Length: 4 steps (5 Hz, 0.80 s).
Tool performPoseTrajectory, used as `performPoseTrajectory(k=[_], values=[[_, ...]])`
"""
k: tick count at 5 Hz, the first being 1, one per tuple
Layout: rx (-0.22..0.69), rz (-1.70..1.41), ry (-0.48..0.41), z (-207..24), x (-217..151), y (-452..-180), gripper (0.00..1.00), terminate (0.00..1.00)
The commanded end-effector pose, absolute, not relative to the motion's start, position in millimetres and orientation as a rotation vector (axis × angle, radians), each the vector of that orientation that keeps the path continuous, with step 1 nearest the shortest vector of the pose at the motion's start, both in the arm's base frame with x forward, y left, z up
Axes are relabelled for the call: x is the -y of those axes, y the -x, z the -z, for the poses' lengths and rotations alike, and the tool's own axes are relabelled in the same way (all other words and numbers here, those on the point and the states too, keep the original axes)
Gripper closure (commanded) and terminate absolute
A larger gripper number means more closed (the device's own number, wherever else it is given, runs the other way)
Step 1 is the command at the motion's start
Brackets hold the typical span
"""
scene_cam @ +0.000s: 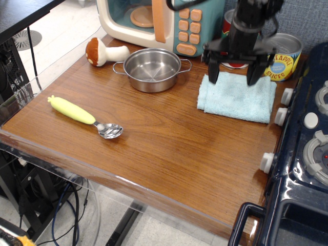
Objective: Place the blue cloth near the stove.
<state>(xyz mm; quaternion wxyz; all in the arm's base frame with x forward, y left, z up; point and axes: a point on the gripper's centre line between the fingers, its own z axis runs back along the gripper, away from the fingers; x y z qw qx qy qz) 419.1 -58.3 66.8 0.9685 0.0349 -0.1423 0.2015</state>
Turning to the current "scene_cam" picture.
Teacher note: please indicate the dark blue toy stove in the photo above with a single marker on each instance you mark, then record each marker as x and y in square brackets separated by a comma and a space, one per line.
[295, 208]

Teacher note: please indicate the white stove knob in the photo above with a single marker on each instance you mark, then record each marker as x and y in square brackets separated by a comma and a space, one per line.
[280, 116]
[287, 96]
[266, 162]

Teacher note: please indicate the toy microwave oven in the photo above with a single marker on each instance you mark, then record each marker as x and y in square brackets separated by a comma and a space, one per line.
[152, 24]

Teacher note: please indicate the light blue towel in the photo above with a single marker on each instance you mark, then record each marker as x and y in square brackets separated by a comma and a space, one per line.
[231, 97]

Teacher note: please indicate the white stove knob middle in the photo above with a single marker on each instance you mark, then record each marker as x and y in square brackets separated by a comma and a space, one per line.
[280, 116]

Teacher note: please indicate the small stainless steel pot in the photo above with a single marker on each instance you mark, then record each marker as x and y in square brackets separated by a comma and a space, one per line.
[152, 70]

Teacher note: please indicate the black desk at left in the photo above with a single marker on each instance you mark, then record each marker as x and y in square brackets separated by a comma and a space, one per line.
[16, 16]

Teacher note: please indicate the white stove knob rear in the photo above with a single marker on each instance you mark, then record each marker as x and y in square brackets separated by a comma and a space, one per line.
[287, 96]

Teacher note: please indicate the spoon with yellow-green handle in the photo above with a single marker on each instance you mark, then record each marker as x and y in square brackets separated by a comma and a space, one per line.
[107, 131]

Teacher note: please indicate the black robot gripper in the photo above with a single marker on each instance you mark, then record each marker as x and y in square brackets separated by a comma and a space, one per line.
[242, 44]

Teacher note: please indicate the tomato sauce can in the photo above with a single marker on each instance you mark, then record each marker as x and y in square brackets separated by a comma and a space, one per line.
[228, 16]

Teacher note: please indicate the white stove knob front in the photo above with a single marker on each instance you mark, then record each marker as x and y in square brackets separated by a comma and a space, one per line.
[266, 162]

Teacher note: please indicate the pineapple slices can yellow label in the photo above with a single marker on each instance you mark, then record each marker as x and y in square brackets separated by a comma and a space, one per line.
[289, 48]

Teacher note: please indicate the plush mushroom toy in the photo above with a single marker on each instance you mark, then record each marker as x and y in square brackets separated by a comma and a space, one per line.
[97, 54]

